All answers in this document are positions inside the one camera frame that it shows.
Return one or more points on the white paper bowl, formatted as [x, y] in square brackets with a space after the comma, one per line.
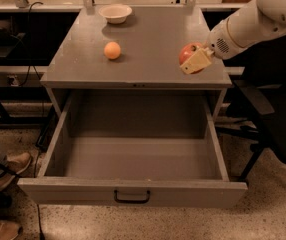
[115, 13]

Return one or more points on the black office chair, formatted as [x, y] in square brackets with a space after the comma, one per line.
[259, 96]

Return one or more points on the tan shoe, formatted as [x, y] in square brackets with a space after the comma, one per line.
[15, 167]
[9, 230]

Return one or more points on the wall power outlet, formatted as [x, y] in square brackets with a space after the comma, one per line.
[13, 81]

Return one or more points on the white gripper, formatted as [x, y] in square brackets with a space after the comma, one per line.
[219, 42]

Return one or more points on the tan shoe upper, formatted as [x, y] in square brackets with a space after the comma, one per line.
[15, 167]

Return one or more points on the red apple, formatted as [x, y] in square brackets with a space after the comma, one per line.
[187, 51]

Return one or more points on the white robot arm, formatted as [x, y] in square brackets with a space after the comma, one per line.
[255, 22]

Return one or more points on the grey metal cabinet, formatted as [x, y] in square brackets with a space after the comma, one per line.
[150, 40]

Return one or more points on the orange fruit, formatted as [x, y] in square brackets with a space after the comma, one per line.
[112, 50]

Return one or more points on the tan shoe lower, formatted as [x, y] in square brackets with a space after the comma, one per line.
[9, 230]

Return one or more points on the open grey top drawer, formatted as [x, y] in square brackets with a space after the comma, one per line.
[134, 141]

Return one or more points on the black drawer handle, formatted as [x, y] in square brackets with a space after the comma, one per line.
[131, 198]

